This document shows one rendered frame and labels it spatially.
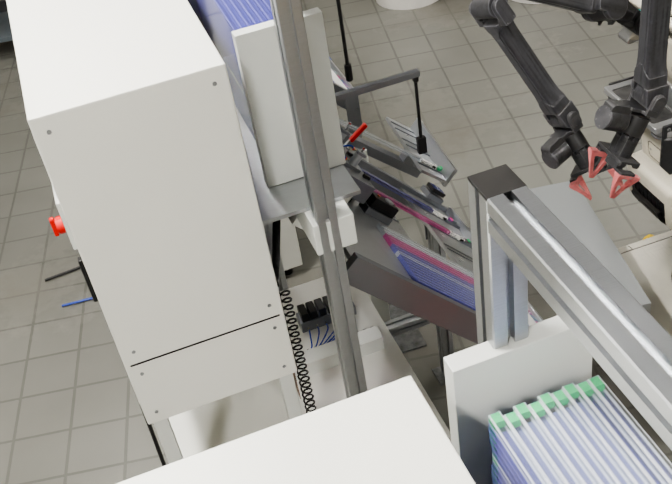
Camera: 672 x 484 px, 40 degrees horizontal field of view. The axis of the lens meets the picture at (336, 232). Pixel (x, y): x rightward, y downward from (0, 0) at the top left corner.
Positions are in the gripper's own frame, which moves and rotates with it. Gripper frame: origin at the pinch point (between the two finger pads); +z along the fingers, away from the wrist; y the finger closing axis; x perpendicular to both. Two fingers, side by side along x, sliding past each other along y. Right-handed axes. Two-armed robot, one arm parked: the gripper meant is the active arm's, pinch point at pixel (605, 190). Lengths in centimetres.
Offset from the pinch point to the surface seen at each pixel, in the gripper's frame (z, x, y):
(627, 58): 28, 229, -57
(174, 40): -96, -106, -3
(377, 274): -37, -91, -9
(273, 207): -62, -103, -11
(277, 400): -11, -79, -70
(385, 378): 0, -64, -49
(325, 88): -74, -90, 5
